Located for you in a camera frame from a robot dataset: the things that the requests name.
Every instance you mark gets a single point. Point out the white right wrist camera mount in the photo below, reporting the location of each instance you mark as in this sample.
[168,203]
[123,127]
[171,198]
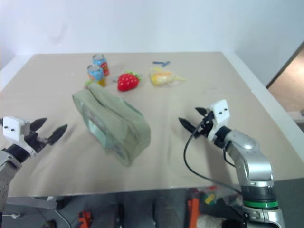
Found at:
[222,111]

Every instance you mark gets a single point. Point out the blue and red drink can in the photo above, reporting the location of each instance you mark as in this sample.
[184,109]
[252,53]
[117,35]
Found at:
[102,62]

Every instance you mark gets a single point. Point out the small green toy piece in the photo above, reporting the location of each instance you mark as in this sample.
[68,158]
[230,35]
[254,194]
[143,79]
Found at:
[87,82]

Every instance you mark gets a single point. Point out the green fabric pouch bag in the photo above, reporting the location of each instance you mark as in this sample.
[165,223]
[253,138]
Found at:
[114,121]

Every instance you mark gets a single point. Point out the blue and orange drink can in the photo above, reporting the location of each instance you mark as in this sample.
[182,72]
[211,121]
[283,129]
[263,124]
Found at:
[95,73]

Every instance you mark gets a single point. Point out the white fuzzy cloth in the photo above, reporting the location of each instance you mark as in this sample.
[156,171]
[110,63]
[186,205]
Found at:
[210,222]

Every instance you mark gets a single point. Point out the orange and black tool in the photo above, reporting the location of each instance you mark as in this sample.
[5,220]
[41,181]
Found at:
[85,217]

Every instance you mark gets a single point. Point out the small yellow bottle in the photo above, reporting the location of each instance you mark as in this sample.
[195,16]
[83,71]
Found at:
[102,82]

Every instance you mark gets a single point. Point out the tall orange object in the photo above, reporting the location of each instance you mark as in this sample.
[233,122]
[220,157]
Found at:
[193,206]

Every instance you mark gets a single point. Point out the blue clip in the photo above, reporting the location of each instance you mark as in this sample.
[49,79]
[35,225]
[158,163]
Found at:
[166,63]
[157,63]

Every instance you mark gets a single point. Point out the clear bag with yellow fruit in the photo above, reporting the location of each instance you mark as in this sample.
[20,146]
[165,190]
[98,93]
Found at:
[160,77]

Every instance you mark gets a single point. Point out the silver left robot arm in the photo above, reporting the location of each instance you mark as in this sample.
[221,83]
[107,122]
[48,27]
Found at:
[6,171]

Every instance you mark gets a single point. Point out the small yellow object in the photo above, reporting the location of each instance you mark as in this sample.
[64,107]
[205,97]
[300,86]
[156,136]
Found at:
[209,199]

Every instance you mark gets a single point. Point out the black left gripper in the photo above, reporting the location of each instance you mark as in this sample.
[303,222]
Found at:
[34,140]

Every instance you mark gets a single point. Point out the red strawberry plush toy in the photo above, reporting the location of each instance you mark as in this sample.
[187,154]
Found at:
[127,82]

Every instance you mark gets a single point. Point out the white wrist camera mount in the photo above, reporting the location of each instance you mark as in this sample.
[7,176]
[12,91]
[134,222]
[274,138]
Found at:
[12,127]
[222,111]

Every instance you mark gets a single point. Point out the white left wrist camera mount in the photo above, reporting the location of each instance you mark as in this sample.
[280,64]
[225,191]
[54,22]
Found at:
[12,127]

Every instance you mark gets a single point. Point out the brown wooden door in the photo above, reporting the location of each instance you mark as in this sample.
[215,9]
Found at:
[288,69]

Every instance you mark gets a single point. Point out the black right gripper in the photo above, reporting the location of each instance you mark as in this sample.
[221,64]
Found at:
[207,126]

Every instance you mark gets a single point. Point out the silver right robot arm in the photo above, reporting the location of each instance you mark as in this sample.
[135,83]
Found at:
[251,161]

